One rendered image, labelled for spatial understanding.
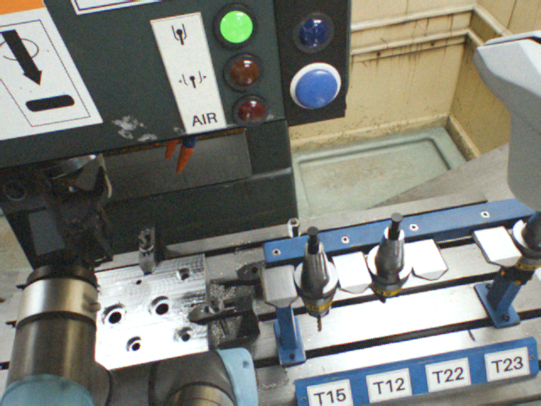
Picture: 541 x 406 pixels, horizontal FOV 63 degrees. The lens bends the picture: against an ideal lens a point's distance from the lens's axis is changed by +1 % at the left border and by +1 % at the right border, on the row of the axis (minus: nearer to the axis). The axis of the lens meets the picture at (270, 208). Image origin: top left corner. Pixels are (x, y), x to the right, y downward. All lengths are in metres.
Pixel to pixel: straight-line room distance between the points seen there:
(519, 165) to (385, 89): 1.48
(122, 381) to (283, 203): 0.95
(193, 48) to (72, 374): 0.31
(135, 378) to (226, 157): 0.78
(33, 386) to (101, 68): 0.28
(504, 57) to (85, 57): 0.23
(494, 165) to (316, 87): 1.17
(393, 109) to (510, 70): 1.56
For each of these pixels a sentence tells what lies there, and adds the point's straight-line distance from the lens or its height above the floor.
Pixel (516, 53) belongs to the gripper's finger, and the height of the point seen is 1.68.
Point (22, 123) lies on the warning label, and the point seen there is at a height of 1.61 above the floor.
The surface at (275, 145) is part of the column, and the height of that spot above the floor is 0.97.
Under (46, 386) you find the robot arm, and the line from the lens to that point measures 0.46.
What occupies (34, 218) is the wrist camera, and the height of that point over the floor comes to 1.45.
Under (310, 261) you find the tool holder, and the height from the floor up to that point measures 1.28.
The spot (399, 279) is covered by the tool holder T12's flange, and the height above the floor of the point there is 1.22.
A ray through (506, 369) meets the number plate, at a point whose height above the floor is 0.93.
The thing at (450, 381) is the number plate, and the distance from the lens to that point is 0.93.
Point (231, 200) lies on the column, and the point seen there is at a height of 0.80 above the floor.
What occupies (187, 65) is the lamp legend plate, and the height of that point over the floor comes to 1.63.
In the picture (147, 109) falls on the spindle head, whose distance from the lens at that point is 0.33.
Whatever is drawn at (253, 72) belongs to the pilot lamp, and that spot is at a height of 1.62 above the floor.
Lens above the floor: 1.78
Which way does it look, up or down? 48 degrees down
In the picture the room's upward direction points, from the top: 10 degrees counter-clockwise
